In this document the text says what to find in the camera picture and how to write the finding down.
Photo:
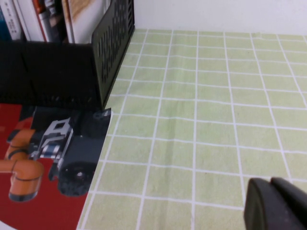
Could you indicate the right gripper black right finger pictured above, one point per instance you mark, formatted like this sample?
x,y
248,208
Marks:
x,y
292,210

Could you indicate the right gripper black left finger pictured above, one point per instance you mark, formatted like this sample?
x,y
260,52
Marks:
x,y
257,208

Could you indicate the red book with black spine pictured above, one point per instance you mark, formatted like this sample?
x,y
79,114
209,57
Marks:
x,y
48,206

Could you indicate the black plastic book holder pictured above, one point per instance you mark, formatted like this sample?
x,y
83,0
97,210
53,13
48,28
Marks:
x,y
48,72

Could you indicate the white book with red edge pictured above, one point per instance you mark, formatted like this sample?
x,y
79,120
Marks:
x,y
33,24

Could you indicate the thin white spine book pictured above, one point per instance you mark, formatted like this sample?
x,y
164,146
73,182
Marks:
x,y
22,21

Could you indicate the green checked tablecloth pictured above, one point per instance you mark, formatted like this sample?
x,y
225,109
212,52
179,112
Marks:
x,y
192,119

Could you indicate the large curved white magazine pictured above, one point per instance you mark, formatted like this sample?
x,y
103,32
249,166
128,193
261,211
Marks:
x,y
84,21

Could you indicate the magazine with dark photo spine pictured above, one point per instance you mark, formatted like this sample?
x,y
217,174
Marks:
x,y
51,26

